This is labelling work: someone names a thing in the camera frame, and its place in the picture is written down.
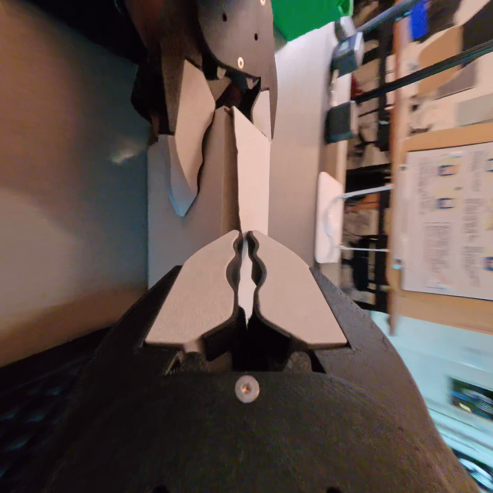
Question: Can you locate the cardboard box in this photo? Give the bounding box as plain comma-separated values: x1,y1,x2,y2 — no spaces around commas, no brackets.
148,106,272,289

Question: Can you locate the dark keyboard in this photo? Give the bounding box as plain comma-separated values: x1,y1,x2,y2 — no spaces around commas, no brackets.
0,339,116,493

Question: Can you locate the black metal shelf rack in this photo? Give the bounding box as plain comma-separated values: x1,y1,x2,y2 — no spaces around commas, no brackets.
345,0,493,312

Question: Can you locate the grey boxy device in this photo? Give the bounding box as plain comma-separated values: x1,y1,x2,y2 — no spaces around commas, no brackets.
332,32,366,74

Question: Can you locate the green cloth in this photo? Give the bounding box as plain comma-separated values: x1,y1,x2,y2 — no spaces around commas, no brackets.
271,0,354,41

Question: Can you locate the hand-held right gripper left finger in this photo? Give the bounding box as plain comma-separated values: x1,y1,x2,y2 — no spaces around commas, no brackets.
146,230,248,361

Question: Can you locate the white desk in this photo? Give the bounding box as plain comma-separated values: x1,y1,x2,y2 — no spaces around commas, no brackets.
0,0,150,368

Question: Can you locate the printed paper poster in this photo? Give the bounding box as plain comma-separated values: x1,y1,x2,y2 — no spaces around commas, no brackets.
401,142,493,302

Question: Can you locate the colourful printed picture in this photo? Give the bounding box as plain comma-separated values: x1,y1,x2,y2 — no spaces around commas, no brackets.
450,377,493,421

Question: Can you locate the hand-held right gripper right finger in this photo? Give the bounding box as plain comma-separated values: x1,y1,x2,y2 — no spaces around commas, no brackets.
246,230,348,351

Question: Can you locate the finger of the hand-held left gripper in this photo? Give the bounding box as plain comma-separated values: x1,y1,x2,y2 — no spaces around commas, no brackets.
167,60,216,217
250,58,279,141

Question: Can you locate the blue object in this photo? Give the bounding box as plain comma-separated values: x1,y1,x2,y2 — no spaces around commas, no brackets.
409,0,431,40

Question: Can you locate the brown cardboard board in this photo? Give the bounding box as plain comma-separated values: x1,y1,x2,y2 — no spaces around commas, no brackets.
387,122,493,336

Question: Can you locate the white mounting plate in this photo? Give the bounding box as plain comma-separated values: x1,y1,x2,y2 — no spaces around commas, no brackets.
315,171,346,265

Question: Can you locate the dark flat device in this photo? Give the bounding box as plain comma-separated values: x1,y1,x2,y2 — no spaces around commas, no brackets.
325,101,356,144

